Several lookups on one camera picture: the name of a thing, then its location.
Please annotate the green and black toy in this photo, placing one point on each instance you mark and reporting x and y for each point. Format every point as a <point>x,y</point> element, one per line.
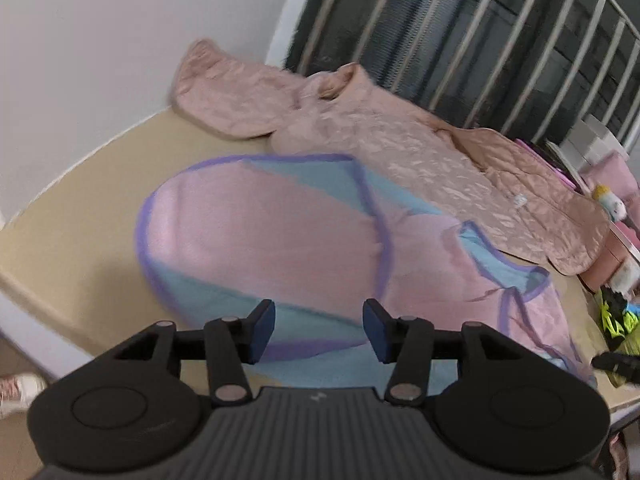
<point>617,322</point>

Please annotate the pink cushion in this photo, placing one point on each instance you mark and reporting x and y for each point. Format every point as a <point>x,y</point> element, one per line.
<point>615,175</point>

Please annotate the stack of white boxes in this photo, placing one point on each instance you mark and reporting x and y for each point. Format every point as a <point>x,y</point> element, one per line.
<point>595,140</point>

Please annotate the person's pink and white shoe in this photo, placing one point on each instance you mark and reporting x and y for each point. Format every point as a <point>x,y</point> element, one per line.
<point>20,391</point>

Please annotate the metal window grille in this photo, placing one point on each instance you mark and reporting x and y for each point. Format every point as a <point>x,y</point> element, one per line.
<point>452,60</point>

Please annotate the plush toy with yellow hair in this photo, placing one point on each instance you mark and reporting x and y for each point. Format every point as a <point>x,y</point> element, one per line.
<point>610,204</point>

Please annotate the stack of books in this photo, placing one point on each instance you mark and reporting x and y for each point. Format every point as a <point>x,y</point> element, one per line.
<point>547,165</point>

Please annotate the pink garment with purple trim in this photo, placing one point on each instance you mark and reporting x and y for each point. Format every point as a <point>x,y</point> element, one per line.
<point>250,240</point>

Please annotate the pink box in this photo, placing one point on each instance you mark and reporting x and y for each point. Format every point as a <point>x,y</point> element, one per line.
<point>607,260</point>

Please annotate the pink quilted jacket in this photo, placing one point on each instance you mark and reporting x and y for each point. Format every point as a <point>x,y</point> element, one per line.
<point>400,145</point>

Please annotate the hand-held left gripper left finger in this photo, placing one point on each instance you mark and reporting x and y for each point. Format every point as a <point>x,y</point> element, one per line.
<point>262,331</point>

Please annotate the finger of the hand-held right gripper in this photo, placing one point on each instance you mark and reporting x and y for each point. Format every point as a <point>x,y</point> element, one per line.
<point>617,362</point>

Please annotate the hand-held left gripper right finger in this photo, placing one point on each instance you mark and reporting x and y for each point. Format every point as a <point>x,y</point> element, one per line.
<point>375,331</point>

